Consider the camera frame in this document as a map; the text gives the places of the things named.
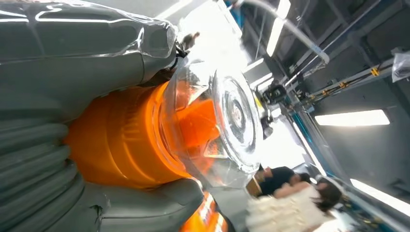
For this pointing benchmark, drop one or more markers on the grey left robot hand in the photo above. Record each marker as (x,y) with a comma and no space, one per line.
(80,64)

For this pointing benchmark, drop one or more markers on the orange juice bottle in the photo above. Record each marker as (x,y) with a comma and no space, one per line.
(128,137)

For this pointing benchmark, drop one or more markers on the long ceiling light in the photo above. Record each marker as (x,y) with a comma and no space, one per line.
(352,117)
(277,28)
(381,197)

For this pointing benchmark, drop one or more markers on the person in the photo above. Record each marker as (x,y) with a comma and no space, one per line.
(278,177)
(285,211)

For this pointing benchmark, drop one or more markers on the clear plastic bag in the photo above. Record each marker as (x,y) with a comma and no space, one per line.
(402,65)

